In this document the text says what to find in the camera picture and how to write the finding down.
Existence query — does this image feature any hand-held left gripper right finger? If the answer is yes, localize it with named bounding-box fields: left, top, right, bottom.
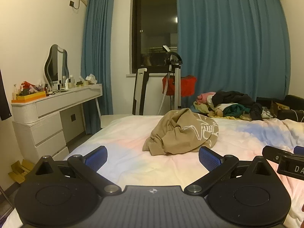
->
left=184, top=146, right=277, bottom=197

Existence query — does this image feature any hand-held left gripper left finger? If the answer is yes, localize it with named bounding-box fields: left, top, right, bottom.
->
left=31, top=146, right=121, bottom=197

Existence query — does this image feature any khaki printed garment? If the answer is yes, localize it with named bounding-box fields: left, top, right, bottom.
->
left=142, top=108, right=219, bottom=156

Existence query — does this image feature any pile of mixed clothes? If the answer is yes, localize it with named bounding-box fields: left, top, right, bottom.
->
left=193, top=91, right=277, bottom=121

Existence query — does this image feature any bed with pastel sheet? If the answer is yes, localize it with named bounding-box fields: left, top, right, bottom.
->
left=5, top=114, right=304, bottom=228

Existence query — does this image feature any brown paper bag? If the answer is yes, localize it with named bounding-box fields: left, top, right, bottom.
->
left=271, top=101, right=290, bottom=118

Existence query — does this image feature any black bag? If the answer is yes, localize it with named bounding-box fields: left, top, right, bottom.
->
left=256, top=94, right=304, bottom=123

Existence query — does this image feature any white dressing table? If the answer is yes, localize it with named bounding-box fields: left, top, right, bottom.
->
left=11, top=84, right=103, bottom=162

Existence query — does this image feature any red bag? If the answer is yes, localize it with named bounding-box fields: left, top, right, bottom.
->
left=162, top=75, right=197, bottom=98

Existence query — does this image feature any yellow folded cardboard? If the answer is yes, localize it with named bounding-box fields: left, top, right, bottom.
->
left=8, top=160, right=36, bottom=184

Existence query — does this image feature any tissue box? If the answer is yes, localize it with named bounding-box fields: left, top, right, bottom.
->
left=85, top=74, right=98, bottom=85

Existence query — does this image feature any row of cosmetic bottles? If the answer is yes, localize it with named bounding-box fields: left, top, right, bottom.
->
left=47, top=75, right=84, bottom=93

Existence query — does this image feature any white and black chair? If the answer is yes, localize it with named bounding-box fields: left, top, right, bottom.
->
left=132, top=68, right=150, bottom=116

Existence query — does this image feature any orange tray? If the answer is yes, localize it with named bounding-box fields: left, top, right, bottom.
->
left=12, top=91, right=47, bottom=103

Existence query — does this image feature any wavy vanity mirror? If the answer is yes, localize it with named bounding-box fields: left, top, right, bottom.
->
left=45, top=44, right=70, bottom=87

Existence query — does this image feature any garment steamer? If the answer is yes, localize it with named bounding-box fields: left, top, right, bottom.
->
left=158, top=45, right=183, bottom=114

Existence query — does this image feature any narrow blue curtain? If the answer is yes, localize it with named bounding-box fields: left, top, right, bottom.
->
left=81, top=0, right=115, bottom=135

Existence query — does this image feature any dark hanging cloth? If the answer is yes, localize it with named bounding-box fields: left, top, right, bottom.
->
left=0, top=69, right=12, bottom=121

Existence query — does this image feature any wide blue curtain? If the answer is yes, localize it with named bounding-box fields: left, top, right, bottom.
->
left=175, top=0, right=291, bottom=105

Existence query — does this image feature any dark window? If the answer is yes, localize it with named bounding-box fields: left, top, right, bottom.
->
left=131, top=0, right=178, bottom=74

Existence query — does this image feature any white cable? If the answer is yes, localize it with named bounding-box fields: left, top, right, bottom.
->
left=292, top=109, right=304, bottom=123

